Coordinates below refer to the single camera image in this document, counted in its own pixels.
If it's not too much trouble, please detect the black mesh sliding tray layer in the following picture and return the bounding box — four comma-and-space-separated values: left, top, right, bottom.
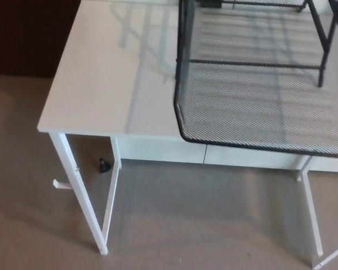
172, 0, 338, 158

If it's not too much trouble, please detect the white cabinet row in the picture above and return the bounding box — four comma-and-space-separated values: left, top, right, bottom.
114, 136, 338, 173

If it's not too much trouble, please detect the small black rounded floor object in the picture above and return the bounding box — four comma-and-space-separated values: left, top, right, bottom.
97, 157, 113, 174

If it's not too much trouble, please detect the white metal-legged table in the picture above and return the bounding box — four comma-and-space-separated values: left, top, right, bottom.
37, 0, 338, 270

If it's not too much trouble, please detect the white hook on table leg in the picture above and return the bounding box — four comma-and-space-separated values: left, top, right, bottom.
52, 179, 74, 190

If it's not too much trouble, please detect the small black box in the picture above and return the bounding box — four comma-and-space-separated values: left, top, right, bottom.
200, 0, 223, 8

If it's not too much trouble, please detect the dark brown wall panel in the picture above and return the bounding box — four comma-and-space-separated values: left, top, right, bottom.
0, 0, 84, 79

